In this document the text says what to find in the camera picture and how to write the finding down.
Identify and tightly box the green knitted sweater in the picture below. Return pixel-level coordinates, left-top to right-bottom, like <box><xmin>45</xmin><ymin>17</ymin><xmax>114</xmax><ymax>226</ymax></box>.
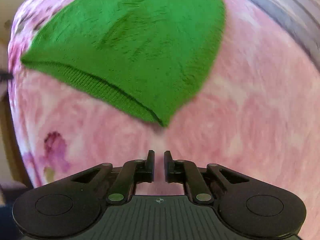
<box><xmin>21</xmin><ymin>0</ymin><xmax>225</xmax><ymax>127</ymax></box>

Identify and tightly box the pink floral bed blanket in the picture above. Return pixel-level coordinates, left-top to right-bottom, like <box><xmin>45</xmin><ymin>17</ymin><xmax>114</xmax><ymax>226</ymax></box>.
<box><xmin>7</xmin><ymin>0</ymin><xmax>320</xmax><ymax>240</ymax></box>

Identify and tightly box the grey lilac folded quilt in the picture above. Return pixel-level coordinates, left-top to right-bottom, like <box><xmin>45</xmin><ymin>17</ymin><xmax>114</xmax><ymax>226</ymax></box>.
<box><xmin>250</xmin><ymin>0</ymin><xmax>319</xmax><ymax>69</ymax></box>

